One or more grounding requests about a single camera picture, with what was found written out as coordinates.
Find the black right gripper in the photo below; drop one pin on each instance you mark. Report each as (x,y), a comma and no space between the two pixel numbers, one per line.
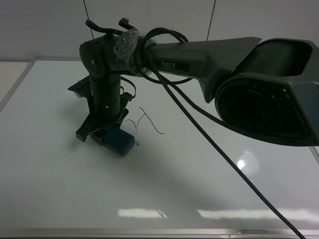
(97,128)

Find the blue board eraser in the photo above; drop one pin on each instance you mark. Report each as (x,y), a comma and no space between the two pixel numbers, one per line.
(118,141)

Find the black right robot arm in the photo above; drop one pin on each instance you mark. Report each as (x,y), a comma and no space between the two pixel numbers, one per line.
(265,90)

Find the white aluminium-framed whiteboard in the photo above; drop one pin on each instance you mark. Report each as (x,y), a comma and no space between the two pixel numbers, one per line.
(174,184)

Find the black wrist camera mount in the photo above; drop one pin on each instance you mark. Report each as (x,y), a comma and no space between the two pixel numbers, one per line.
(82,88)

